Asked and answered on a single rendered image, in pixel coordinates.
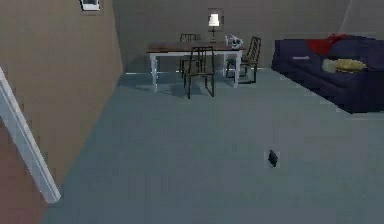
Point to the dark wooden dining chair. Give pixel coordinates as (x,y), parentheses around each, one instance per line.
(187,37)
(250,57)
(200,70)

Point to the white-legged brown-top dining table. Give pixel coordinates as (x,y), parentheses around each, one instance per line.
(173,48)

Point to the small black object on floor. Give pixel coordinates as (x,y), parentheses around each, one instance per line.
(273,158)

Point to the white-shade table lamp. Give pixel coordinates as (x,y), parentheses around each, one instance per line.
(213,20)

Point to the red cloth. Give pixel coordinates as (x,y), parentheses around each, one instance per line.
(321,45)

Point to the yellow cushion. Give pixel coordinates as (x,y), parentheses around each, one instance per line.
(348,65)

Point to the dark blue sofa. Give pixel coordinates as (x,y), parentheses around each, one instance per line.
(353,83)

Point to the white-framed wall picture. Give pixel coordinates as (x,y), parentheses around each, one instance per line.
(90,4)

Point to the white door frame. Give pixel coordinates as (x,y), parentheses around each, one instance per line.
(23,140)

